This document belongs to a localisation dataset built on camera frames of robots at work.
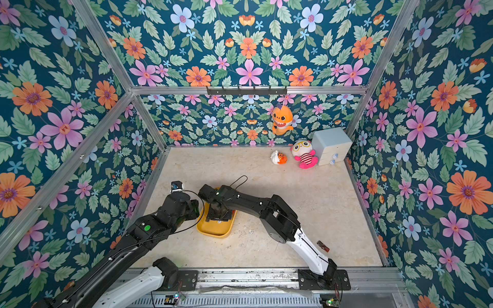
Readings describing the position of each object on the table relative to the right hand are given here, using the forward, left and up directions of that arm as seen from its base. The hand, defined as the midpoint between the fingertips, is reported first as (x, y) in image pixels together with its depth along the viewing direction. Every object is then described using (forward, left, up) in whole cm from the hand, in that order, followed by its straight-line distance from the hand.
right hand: (216, 218), depth 89 cm
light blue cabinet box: (+37, -58, +12) cm, 70 cm away
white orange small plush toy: (+35, -30, +4) cm, 46 cm away
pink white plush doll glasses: (+40, -45, +4) cm, 60 cm away
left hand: (-1, +5, +16) cm, 17 cm away
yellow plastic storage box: (-7, -2, +4) cm, 8 cm away
